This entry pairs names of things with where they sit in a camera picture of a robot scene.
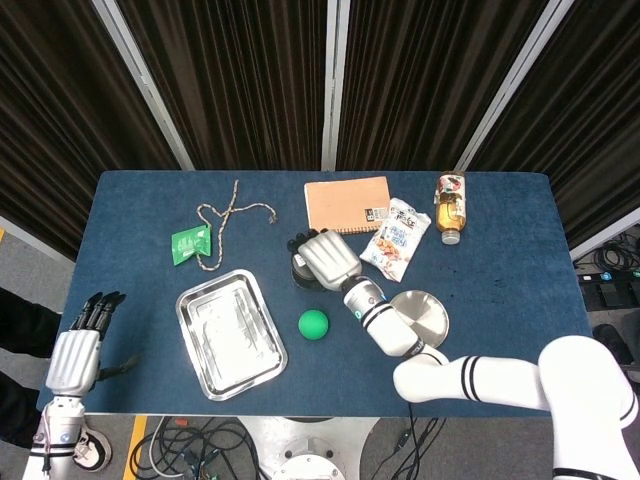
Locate tan spiral notebook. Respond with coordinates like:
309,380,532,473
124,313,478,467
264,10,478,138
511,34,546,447
303,175,392,238

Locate green ball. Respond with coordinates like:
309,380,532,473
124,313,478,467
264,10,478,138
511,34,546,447
298,309,330,341

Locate black cylindrical jar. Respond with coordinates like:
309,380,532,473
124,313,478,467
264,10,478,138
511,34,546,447
290,252,327,292

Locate black cable with inline plug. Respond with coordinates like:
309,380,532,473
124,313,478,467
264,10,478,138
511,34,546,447
384,404,449,480

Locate tea bottle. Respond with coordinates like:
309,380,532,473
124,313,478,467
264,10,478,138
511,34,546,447
432,170,470,246

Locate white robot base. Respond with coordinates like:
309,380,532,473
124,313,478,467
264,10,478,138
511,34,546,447
238,415,381,480

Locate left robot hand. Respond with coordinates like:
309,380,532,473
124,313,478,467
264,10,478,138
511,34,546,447
43,291,142,400

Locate braided beige rope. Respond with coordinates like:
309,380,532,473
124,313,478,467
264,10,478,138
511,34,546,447
195,179,279,273

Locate black cable coil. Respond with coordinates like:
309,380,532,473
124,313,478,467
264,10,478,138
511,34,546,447
589,232,640,274

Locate blue felt table mat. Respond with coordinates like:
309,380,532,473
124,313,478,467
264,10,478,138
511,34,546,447
35,169,615,417

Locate round steel plate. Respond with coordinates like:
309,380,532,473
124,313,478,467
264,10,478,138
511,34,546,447
389,289,450,350

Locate white sneaker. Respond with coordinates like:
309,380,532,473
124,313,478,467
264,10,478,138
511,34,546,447
72,430,113,472

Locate black trouser leg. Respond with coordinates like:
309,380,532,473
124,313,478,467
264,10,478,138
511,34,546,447
0,287,64,359
0,369,46,449

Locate black floor cable tangle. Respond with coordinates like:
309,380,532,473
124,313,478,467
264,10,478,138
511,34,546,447
129,417,266,480

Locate rectangular steel tray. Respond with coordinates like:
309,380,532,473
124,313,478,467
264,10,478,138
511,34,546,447
174,268,290,402

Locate black power strip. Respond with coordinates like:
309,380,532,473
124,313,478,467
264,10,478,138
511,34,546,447
577,269,640,289

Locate white snack packet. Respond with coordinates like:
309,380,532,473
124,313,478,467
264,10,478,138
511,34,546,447
358,197,432,282

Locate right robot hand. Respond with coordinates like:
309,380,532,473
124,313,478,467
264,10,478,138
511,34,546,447
287,228,364,292

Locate green foil packet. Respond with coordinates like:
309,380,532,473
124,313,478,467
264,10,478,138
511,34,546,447
170,224,213,267

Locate white partition post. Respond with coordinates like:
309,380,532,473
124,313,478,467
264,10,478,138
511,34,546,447
454,0,576,171
92,0,195,171
321,0,351,170

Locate dark brown curtain panel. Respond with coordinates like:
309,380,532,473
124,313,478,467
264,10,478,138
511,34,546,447
117,0,330,171
0,0,182,261
336,0,550,171
469,0,640,250

